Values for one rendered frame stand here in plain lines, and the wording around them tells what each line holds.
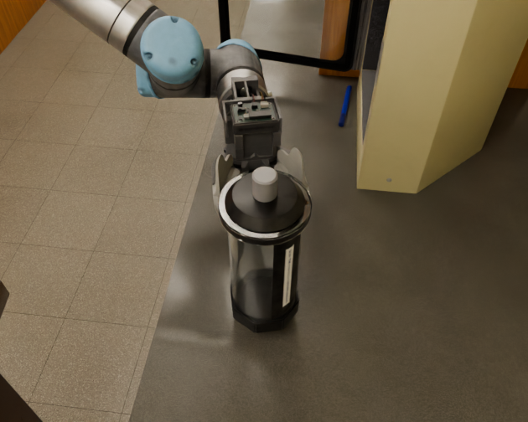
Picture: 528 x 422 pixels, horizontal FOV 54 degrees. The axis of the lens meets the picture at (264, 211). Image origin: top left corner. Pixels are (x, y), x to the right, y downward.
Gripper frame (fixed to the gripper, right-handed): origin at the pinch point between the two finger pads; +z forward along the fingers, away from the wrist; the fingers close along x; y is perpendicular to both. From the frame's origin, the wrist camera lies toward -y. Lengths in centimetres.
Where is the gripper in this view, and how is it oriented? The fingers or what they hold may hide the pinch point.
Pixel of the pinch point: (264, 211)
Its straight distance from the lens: 61.3
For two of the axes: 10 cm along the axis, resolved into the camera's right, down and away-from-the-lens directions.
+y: -0.1, -7.3, -6.9
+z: 1.3, 6.8, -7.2
